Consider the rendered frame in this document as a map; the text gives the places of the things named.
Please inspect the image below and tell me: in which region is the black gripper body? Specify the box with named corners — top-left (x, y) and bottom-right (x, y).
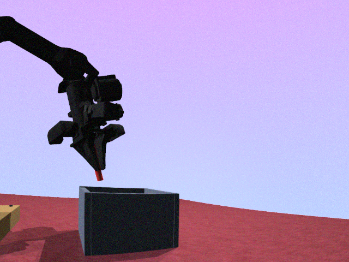
top-left (47, 98), bottom-right (125, 145)

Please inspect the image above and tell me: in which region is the red cylinder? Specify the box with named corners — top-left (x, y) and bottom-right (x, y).
top-left (95, 168), bottom-right (104, 182)

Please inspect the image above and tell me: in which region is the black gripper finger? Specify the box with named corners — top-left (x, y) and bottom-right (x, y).
top-left (70, 134), bottom-right (100, 172)
top-left (94, 134), bottom-right (112, 170)

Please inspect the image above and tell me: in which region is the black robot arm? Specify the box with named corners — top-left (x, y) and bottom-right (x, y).
top-left (0, 16), bottom-right (124, 126)

